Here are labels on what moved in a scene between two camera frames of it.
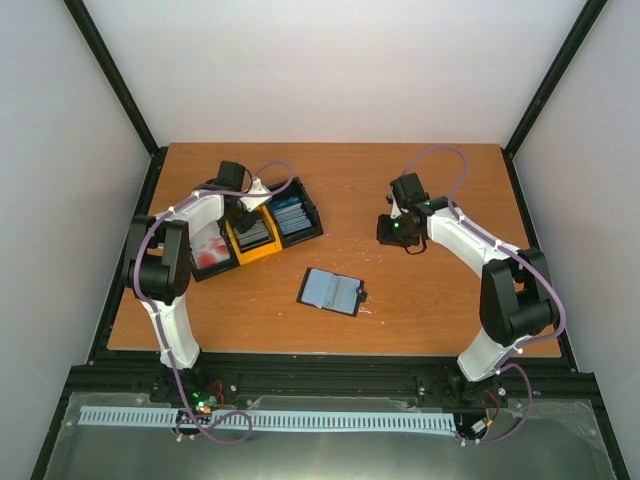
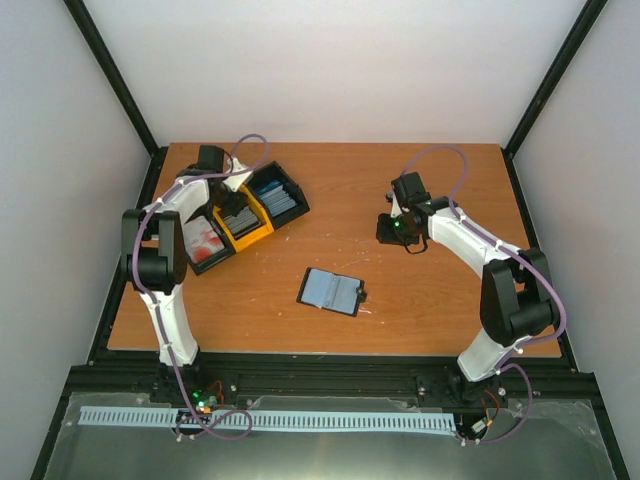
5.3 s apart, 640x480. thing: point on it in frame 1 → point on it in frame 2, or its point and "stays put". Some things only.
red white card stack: [209, 247] stays put
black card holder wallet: [332, 291] stays put
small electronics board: [208, 399] stays put
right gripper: [384, 236] stays put
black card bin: [290, 189] → [272, 172]
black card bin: [217, 268] → [207, 241]
